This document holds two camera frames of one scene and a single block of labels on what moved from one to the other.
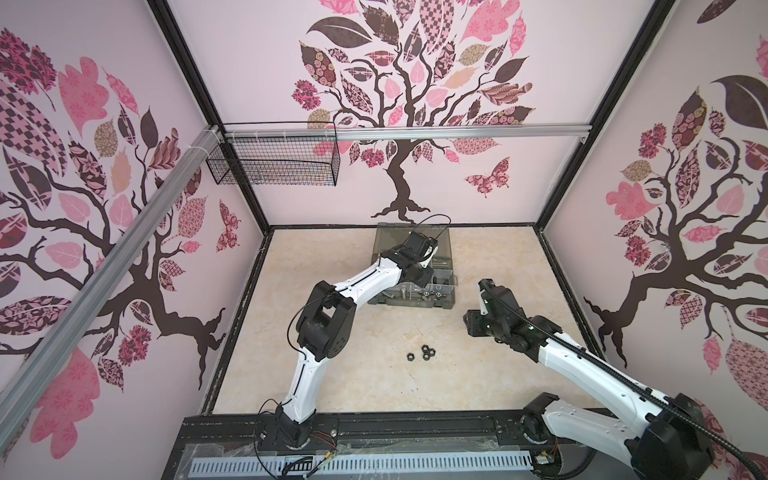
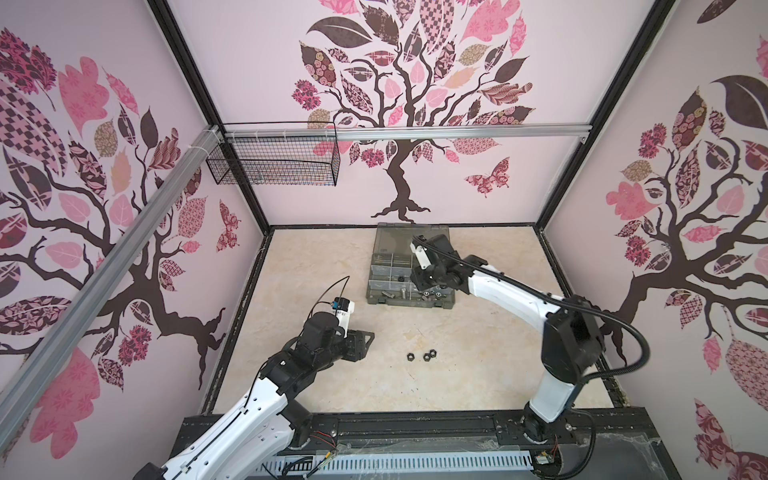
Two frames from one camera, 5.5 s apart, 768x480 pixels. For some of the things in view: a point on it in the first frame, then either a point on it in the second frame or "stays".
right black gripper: (471, 322) to (418, 280)
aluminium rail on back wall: (413, 132) stays
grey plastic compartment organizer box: (440, 291) stays
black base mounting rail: (488, 433) stays
